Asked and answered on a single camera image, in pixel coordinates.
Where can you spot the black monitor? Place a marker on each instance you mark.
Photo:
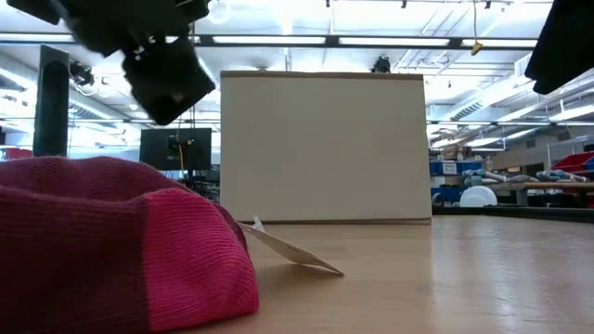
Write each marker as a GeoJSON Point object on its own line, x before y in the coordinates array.
{"type": "Point", "coordinates": [158, 148]}

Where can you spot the white paper tag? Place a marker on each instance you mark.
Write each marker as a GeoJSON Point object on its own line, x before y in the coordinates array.
{"type": "Point", "coordinates": [287, 250]}

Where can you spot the maroon and pink sock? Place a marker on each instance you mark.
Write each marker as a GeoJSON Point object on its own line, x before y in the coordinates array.
{"type": "Point", "coordinates": [93, 246]}

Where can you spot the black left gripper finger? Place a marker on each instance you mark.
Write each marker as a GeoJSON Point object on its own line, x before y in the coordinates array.
{"type": "Point", "coordinates": [181, 74]}
{"type": "Point", "coordinates": [151, 95]}

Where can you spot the long ceiling light fixture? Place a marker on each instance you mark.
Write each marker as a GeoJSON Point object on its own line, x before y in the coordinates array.
{"type": "Point", "coordinates": [331, 40]}

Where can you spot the blue bin with white label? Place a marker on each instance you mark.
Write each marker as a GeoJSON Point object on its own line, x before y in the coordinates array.
{"type": "Point", "coordinates": [466, 167]}

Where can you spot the small black camera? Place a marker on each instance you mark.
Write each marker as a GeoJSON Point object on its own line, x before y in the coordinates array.
{"type": "Point", "coordinates": [82, 74]}

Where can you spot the open cardboard box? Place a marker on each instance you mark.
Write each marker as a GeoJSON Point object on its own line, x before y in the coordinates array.
{"type": "Point", "coordinates": [325, 148]}

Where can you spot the black upright frame post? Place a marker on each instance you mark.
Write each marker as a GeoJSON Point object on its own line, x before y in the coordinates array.
{"type": "Point", "coordinates": [51, 106]}

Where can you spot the red storage bin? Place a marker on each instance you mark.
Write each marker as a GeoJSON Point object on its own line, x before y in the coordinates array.
{"type": "Point", "coordinates": [575, 162]}

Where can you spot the blue storage bin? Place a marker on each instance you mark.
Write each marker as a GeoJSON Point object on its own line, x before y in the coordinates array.
{"type": "Point", "coordinates": [445, 195]}

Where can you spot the white round bin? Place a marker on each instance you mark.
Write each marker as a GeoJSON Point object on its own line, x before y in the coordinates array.
{"type": "Point", "coordinates": [478, 197]}

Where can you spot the black aluminium table frame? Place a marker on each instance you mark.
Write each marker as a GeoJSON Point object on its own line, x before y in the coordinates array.
{"type": "Point", "coordinates": [510, 214]}

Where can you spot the rolled grey blue cloth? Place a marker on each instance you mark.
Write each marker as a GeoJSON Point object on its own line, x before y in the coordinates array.
{"type": "Point", "coordinates": [554, 175]}
{"type": "Point", "coordinates": [478, 178]}

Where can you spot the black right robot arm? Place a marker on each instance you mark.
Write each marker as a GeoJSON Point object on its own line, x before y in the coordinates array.
{"type": "Point", "coordinates": [571, 42]}

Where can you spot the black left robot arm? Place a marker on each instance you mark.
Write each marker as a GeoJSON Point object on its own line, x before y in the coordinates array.
{"type": "Point", "coordinates": [28, 7]}

